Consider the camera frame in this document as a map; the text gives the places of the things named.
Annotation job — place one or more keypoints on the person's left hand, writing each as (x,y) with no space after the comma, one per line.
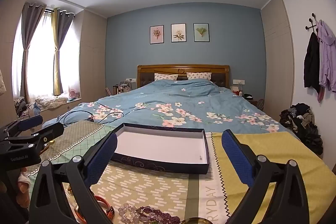
(23,182)

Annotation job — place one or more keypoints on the small pink fan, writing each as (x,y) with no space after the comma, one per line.
(73,95)

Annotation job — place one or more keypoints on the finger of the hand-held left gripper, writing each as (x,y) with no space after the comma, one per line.
(50,132)
(30,121)

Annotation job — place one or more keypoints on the dark nightstand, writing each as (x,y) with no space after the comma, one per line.
(250,99)

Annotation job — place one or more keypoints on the purple jacket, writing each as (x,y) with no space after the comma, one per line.
(328,56)

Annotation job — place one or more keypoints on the white framed flower picture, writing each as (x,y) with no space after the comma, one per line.
(178,33)

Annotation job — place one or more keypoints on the blue floral duvet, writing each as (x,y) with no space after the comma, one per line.
(183,95)

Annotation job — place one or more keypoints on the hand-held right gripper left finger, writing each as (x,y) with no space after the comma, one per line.
(103,158)

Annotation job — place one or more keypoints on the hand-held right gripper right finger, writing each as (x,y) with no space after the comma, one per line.
(236,158)

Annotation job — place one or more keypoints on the wide grey curtain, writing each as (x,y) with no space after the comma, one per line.
(29,29)

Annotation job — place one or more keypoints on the wall socket above nightstand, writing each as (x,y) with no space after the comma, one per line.
(239,81)

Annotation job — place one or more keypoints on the beige wardrobe beside window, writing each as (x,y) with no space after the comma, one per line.
(92,56)

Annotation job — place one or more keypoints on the pile of dark clothes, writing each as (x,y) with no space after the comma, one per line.
(304,121)

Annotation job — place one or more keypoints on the crumpled white blanket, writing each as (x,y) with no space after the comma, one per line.
(51,102)

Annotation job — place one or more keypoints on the beige wardrobe beside coat rack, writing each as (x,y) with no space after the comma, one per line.
(278,56)

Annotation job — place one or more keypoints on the green framed leaf picture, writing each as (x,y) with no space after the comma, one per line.
(201,32)

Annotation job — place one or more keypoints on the white dotted pillow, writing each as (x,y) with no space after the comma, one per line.
(165,77)
(199,76)

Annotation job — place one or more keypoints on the dark patterned cloth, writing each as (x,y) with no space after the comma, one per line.
(22,107)

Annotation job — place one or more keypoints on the pink garment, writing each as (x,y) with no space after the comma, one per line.
(320,95)

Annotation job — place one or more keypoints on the black jacket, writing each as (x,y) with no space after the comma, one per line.
(311,61)

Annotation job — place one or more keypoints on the dark blue shallow box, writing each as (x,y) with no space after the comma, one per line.
(157,142)

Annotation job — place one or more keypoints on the orange smart band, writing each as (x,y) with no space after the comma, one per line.
(101,200)

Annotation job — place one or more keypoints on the yellow curtain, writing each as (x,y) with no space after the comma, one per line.
(55,56)

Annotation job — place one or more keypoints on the tortoiseshell bangle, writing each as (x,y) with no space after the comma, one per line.
(194,219)

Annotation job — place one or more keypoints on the pink framed flower picture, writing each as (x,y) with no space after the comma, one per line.
(156,34)

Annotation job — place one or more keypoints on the wall socket beside books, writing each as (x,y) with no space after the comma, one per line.
(130,80)

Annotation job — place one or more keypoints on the yellow green patterned blanket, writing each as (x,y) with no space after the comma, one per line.
(275,140)

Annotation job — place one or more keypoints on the black wall coat rack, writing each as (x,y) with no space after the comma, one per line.
(313,19)

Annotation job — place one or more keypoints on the wooden headboard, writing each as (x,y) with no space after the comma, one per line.
(183,69)

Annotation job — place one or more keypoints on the narrow grey curtain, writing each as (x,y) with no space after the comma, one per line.
(64,27)

